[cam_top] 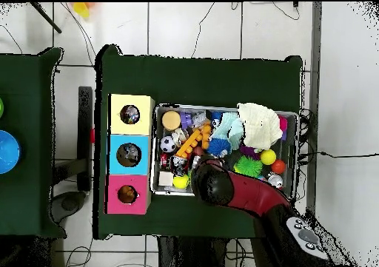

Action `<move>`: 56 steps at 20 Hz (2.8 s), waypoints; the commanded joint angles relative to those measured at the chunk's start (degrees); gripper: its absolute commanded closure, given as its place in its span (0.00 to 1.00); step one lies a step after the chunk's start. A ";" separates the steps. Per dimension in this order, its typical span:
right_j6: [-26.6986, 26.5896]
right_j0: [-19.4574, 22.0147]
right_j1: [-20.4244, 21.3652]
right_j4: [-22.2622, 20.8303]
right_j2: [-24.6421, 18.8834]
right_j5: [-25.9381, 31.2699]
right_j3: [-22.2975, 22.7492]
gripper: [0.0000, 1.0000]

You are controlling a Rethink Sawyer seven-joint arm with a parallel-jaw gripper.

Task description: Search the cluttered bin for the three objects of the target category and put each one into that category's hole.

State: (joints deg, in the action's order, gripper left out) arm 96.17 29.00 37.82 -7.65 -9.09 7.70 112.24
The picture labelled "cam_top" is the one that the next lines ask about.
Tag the mint green cloth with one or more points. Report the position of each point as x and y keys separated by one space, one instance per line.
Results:
x=228 y=131

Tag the multicolour cartoon print cloth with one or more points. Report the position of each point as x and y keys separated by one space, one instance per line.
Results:
x=129 y=114

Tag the cream yellow cloth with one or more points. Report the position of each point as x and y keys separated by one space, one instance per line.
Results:
x=260 y=125

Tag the yellow rubber duck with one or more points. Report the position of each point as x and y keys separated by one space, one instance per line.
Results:
x=127 y=194

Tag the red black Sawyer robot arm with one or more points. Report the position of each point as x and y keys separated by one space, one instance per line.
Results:
x=254 y=196

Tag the shallow clear mesh bin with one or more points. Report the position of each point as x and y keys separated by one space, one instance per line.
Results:
x=163 y=160

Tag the wooden box with three holes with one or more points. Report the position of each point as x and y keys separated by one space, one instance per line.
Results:
x=118 y=137

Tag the orange plastic toy brick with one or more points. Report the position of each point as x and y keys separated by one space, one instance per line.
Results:
x=194 y=141

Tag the peach orange ball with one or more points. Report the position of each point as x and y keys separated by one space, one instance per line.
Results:
x=171 y=121

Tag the yellow ball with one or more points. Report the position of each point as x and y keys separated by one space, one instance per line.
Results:
x=267 y=157
x=180 y=182

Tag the small wooden cube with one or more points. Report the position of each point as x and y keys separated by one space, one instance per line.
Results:
x=166 y=178

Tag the large light green spiky ball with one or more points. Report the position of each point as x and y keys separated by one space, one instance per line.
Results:
x=247 y=166

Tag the orange red ball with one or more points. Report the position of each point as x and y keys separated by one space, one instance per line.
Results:
x=278 y=166

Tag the black chair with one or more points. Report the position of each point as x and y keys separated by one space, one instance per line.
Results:
x=86 y=160

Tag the grey metal beam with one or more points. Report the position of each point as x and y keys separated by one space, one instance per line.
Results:
x=314 y=72

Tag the green cloth side table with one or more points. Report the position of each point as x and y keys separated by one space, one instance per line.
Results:
x=35 y=143

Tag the yellow floor object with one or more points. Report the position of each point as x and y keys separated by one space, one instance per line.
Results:
x=82 y=9

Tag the blue round disc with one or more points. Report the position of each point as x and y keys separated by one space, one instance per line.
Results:
x=7 y=151

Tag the black rod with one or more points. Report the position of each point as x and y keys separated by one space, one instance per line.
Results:
x=46 y=17

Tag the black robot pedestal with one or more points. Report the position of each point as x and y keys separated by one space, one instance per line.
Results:
x=189 y=255

